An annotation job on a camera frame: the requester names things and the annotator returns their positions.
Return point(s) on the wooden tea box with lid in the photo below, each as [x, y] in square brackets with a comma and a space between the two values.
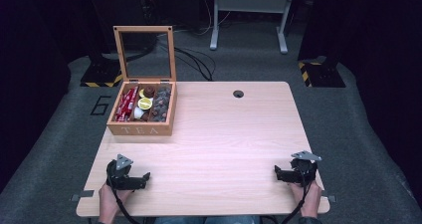
[142, 130]

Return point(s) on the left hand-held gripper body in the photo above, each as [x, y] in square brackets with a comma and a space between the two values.
[121, 177]

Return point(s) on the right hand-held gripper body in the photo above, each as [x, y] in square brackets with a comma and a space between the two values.
[303, 171]

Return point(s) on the black base with hazard tape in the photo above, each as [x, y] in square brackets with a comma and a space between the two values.
[99, 74]
[323, 74]

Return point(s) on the white metal stand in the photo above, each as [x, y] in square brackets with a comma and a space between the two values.
[250, 4]

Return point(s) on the brown capsule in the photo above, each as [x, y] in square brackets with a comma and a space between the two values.
[149, 91]

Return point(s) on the bundle of red sachets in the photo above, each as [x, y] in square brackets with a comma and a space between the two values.
[126, 104]

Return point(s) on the pile of dark wrapped candies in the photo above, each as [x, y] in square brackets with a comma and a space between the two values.
[161, 104]

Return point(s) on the person's right hand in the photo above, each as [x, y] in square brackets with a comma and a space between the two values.
[310, 197]

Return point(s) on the grey table bracket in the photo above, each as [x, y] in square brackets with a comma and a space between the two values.
[83, 194]
[329, 196]

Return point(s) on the white capsule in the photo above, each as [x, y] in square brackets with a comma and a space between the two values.
[138, 112]

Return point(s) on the yellow-lidded capsule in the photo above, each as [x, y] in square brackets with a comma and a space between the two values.
[145, 103]

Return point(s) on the person's left hand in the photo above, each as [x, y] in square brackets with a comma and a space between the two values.
[111, 199]

